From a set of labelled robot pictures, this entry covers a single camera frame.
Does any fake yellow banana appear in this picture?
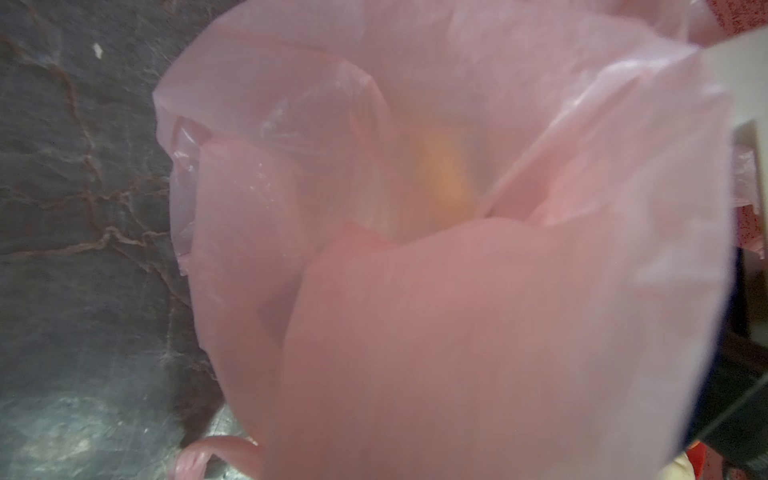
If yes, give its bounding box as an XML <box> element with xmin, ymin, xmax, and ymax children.
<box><xmin>417</xmin><ymin>126</ymin><xmax>477</xmax><ymax>228</ymax></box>

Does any pink plastic bag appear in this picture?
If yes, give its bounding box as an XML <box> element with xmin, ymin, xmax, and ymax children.
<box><xmin>154</xmin><ymin>1</ymin><xmax>732</xmax><ymax>479</ymax></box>

